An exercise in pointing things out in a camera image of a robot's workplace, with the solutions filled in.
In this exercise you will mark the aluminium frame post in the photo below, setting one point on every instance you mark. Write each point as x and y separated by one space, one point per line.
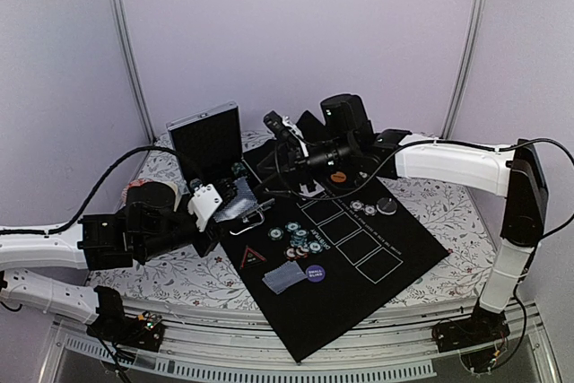
126 48
464 69

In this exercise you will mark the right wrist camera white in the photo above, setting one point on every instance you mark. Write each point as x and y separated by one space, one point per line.
286 132

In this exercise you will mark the blue playing card deck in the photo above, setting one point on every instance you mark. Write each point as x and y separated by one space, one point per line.
242 202

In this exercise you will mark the green twenty chip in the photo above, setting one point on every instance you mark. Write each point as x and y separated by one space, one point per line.
275 233

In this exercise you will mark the dealt card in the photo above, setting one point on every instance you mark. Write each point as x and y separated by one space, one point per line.
280 283
285 273

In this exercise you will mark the orange big blind button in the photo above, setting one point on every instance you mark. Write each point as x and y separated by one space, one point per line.
338 177

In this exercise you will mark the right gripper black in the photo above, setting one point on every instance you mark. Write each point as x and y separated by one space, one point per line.
297 161

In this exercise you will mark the red patterned small dish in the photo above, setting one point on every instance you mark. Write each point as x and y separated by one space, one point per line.
134 183

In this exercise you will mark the blue ten chip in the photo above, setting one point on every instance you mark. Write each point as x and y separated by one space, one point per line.
357 205
370 210

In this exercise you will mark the black red triangle button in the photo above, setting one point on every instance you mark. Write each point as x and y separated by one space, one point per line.
251 258

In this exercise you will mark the aluminium poker chip case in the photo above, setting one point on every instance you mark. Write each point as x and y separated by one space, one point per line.
211 139

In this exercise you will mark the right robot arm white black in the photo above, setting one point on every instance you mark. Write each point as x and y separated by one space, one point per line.
346 137

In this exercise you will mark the chip pile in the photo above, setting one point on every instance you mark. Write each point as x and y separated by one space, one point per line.
301 242

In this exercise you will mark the purple small blind button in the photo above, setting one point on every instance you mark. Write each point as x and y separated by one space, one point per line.
315 273

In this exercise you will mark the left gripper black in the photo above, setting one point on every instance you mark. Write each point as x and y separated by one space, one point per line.
209 243

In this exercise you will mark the black round dealer button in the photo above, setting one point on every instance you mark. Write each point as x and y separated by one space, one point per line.
386 206

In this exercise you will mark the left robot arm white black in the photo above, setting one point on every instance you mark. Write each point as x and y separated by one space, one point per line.
23 250

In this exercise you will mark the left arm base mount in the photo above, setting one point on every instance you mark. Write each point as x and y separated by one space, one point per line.
144 331

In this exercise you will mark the right aluminium frame post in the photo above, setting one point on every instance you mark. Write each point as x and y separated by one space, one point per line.
464 69

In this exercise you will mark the cream ceramic cup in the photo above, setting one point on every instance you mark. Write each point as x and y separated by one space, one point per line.
176 192

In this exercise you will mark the black poker play mat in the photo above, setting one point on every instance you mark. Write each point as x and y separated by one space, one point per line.
368 261

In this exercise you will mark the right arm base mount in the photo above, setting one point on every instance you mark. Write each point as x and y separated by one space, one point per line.
481 327

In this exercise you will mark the left aluminium frame post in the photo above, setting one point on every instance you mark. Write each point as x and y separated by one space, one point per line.
126 48

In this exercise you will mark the green poker chip stack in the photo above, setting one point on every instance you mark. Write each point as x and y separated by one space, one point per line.
239 170

